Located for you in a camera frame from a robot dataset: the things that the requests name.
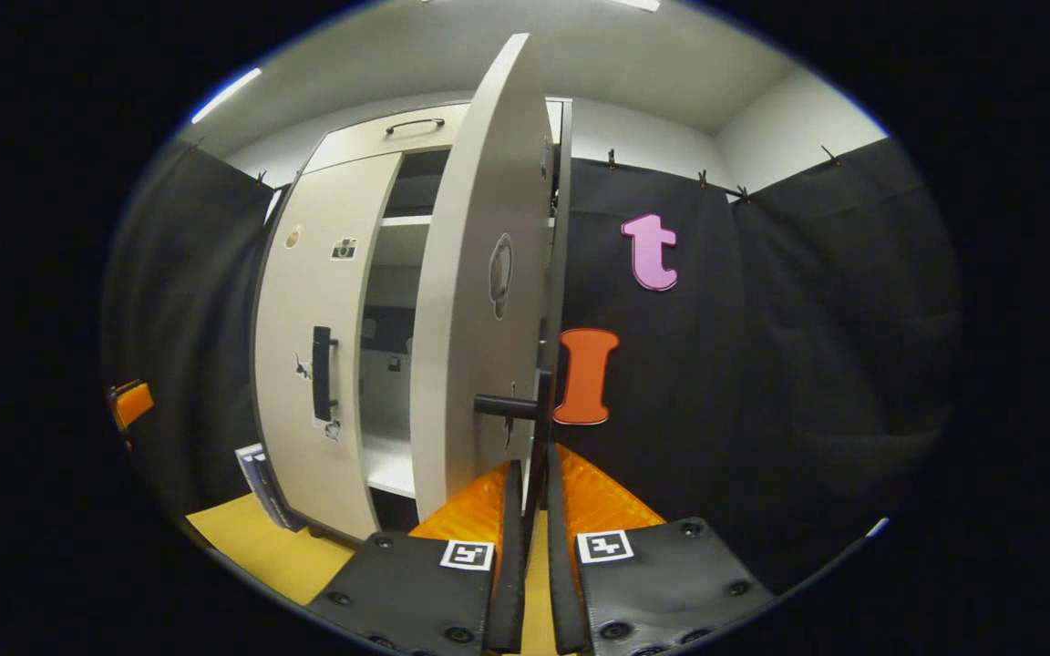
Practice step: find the white cabinet shelf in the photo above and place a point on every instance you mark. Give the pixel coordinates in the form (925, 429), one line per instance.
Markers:
(390, 469)
(406, 220)

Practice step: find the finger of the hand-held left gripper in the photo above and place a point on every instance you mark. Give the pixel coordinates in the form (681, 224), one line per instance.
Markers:
(135, 404)

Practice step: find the beige cabinet drawer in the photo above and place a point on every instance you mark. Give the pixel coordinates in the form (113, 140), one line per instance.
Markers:
(352, 146)

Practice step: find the dark blue cardboard box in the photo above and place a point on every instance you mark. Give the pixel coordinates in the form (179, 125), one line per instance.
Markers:
(277, 501)

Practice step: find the wide ceiling light panel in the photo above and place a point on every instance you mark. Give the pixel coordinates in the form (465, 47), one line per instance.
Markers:
(636, 4)

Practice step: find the black-cat-sticker beige shoe cabinet door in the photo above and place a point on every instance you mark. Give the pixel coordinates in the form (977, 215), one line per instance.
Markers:
(461, 346)

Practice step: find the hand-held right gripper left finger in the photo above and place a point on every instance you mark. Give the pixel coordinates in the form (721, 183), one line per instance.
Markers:
(509, 583)

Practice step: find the beige double-door shoe cabinet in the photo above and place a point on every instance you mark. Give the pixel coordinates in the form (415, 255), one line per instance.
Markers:
(386, 401)

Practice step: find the camera-sticker beige shoe cabinet door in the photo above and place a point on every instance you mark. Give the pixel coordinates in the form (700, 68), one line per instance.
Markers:
(324, 301)

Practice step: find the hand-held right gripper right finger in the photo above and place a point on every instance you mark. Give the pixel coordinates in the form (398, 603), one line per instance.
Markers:
(561, 592)

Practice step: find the narrow ceiling light panel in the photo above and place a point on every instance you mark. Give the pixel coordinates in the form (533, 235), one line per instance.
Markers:
(226, 95)

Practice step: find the white printed item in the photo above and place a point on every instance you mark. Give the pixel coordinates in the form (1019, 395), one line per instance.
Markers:
(878, 527)

